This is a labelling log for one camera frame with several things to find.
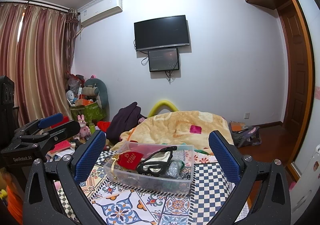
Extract green cardboard box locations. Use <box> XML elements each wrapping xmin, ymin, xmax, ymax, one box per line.
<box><xmin>70</xmin><ymin>102</ymin><xmax>107</xmax><ymax>123</ymax></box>

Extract small wall monitor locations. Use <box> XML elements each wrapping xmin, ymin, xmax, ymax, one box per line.
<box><xmin>148</xmin><ymin>48</ymin><xmax>180</xmax><ymax>73</ymax></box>

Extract red velvet drawstring pouch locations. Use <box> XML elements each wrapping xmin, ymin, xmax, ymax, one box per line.
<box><xmin>111</xmin><ymin>151</ymin><xmax>144</xmax><ymax>170</ymax></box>

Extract black and white pouch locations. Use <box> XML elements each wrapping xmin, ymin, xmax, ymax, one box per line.
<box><xmin>136</xmin><ymin>146</ymin><xmax>177</xmax><ymax>177</ymax></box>

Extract bagged grey knit gloves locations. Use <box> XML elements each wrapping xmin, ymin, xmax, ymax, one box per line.
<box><xmin>163</xmin><ymin>160</ymin><xmax>184</xmax><ymax>179</ymax></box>

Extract pink rabbit figurine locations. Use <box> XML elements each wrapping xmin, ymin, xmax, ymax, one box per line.
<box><xmin>78</xmin><ymin>114</ymin><xmax>91</xmax><ymax>140</ymax></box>

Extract beige patterned fleece blanket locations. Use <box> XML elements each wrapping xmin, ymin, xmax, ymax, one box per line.
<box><xmin>111</xmin><ymin>111</ymin><xmax>233</xmax><ymax>155</ymax></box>

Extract grey plush shark toy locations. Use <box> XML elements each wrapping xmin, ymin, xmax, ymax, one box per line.
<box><xmin>81</xmin><ymin>78</ymin><xmax>109</xmax><ymax>113</ymax></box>

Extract large wall television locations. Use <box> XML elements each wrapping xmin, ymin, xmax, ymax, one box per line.
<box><xmin>134</xmin><ymin>15</ymin><xmax>190</xmax><ymax>51</ymax></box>

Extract clear plastic storage bin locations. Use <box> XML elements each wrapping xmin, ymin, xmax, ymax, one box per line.
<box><xmin>104</xmin><ymin>142</ymin><xmax>194</xmax><ymax>195</ymax></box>

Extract patterned colourful bed sheet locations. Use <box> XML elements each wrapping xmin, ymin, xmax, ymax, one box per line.
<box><xmin>53</xmin><ymin>149</ymin><xmax>251</xmax><ymax>225</ymax></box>

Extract yellow foam arch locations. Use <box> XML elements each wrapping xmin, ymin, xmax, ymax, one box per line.
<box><xmin>148</xmin><ymin>100</ymin><xmax>178</xmax><ymax>118</ymax></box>

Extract brown wooden door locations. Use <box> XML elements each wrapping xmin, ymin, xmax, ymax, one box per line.
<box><xmin>277</xmin><ymin>0</ymin><xmax>315</xmax><ymax>163</ymax></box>

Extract stack of red books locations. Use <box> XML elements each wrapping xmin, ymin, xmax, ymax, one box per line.
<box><xmin>50</xmin><ymin>140</ymin><xmax>71</xmax><ymax>154</ymax></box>

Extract dark purple clothing pile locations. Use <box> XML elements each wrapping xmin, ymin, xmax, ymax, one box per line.
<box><xmin>106</xmin><ymin>102</ymin><xmax>146</xmax><ymax>145</ymax></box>

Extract grey backpack on floor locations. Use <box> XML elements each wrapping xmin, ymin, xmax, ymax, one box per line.
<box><xmin>231</xmin><ymin>126</ymin><xmax>262</xmax><ymax>148</ymax></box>

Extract white air conditioner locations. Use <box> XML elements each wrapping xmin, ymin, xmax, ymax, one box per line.
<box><xmin>79</xmin><ymin>0</ymin><xmax>123</xmax><ymax>27</ymax></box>

